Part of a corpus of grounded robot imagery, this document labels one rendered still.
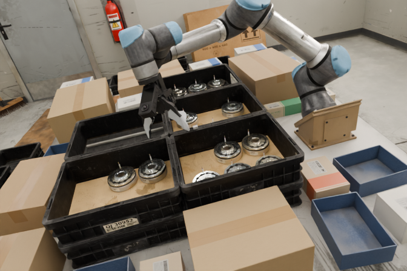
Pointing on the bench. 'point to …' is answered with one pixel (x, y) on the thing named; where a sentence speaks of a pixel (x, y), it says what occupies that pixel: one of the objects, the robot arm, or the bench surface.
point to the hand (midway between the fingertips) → (168, 136)
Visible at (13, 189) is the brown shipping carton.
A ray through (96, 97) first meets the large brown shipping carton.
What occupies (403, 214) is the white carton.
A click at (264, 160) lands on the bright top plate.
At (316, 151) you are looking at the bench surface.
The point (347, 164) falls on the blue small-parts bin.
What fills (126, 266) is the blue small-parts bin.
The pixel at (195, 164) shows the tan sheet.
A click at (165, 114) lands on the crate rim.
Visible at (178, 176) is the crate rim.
